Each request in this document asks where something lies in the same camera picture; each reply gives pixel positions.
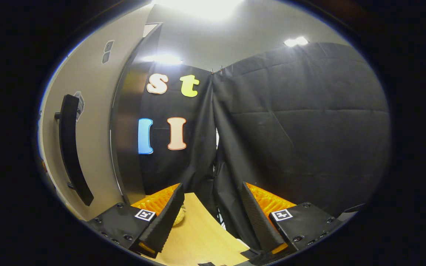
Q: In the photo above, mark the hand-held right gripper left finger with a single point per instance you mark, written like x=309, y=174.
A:
x=168, y=218

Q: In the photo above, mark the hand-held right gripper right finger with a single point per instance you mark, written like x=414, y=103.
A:
x=255, y=218

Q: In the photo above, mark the ceiling light panel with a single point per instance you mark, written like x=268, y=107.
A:
x=198, y=7
x=161, y=59

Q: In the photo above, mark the small yellow object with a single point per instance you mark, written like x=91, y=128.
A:
x=179, y=218

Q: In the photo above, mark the black backdrop cloth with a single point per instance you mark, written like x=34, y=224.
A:
x=290, y=122

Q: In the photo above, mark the white shoe cabinet door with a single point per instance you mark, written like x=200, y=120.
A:
x=94, y=92

